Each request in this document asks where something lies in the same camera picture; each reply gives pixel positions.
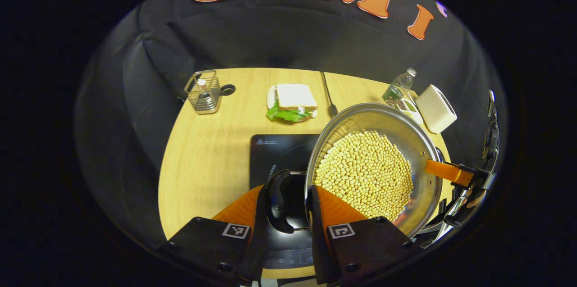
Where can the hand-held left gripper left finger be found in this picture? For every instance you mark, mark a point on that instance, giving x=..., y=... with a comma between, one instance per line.
x=259, y=251

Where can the clear plastic bottle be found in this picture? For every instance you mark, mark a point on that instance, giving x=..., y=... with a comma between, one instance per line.
x=396, y=91

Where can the black induction cooktop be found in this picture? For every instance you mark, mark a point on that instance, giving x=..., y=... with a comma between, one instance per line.
x=279, y=152

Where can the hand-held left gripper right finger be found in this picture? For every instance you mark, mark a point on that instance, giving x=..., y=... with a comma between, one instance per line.
x=318, y=251

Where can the small black round disc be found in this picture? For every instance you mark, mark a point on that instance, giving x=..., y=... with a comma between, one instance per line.
x=227, y=89

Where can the pile of yellow soybeans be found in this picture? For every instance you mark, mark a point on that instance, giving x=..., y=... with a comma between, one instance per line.
x=360, y=174

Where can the small white seasoning shaker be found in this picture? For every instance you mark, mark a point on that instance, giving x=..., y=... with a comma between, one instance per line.
x=201, y=85

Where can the white divided bean dish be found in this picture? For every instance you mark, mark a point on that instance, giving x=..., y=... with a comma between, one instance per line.
x=412, y=110

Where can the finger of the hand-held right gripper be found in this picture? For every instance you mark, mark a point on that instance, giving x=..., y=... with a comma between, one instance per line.
x=444, y=170

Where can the black backdrop cloth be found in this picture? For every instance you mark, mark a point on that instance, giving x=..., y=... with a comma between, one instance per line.
x=270, y=39

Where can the white box-shaped appliance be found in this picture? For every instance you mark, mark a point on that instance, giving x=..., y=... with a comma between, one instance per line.
x=435, y=109

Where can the sandwich with lettuce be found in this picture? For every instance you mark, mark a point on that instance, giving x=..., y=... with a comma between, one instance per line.
x=295, y=95

